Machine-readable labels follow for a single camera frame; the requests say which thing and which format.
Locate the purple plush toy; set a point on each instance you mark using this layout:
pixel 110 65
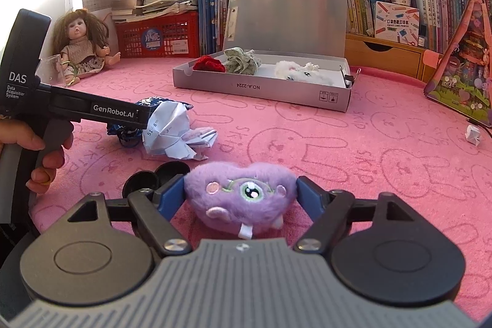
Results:
pixel 238 193

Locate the red knitted pouch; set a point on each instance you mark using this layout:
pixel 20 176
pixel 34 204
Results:
pixel 209 64

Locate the row of blue books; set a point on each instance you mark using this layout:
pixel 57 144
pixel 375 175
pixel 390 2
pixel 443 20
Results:
pixel 213 5

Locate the red plastic crate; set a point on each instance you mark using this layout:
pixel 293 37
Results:
pixel 157 36

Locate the white grid-pattern box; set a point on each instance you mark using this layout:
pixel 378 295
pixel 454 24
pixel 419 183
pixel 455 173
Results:
pixel 98 1

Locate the pink triangular toy house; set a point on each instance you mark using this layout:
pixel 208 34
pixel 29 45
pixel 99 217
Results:
pixel 465 74

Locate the grey cardboard box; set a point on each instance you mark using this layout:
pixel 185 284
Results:
pixel 288 20

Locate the person's left hand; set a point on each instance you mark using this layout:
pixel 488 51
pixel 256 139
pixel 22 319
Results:
pixel 21 136

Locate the pink rabbit-print table cloth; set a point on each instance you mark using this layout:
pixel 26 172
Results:
pixel 346 143

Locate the white printed carton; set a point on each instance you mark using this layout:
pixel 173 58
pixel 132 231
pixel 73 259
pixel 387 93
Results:
pixel 396 22

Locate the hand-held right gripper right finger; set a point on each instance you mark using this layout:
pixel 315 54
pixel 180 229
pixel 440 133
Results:
pixel 309 197

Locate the white plush toy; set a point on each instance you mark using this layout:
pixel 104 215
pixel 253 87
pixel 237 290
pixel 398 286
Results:
pixel 299 72

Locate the brown-haired doll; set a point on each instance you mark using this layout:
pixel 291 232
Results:
pixel 80 39

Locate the black binder clip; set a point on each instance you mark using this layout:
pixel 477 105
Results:
pixel 349 77

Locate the small white folded paper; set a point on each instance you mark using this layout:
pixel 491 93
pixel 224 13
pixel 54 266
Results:
pixel 473 135

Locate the clear glass cup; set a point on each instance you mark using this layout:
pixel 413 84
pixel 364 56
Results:
pixel 52 68

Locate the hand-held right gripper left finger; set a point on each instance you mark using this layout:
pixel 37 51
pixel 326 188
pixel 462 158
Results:
pixel 169 197

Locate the wooden drawer organizer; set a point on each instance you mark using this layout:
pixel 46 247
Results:
pixel 384 53

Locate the paper scrap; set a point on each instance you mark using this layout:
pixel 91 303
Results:
pixel 200 141

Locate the green checked cloth pouch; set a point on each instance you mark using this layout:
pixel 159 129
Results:
pixel 242 61

